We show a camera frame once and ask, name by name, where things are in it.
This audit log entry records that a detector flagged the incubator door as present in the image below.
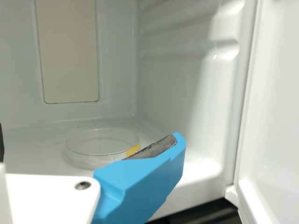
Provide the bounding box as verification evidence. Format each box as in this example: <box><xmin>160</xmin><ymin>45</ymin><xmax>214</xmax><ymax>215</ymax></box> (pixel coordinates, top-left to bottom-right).
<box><xmin>225</xmin><ymin>0</ymin><xmax>299</xmax><ymax>224</ymax></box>

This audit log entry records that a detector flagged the white incubator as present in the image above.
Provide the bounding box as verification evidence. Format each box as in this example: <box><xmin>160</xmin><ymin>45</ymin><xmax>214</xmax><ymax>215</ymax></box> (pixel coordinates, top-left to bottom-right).
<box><xmin>0</xmin><ymin>0</ymin><xmax>259</xmax><ymax>201</ymax></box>

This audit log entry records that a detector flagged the black platform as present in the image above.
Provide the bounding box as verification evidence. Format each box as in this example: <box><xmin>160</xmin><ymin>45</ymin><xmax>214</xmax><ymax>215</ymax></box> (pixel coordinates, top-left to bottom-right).
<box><xmin>161</xmin><ymin>198</ymin><xmax>238</xmax><ymax>224</ymax></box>

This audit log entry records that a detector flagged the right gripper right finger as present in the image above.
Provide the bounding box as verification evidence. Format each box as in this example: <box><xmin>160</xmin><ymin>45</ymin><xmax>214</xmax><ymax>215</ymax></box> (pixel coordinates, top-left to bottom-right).
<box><xmin>90</xmin><ymin>131</ymin><xmax>187</xmax><ymax>224</ymax></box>

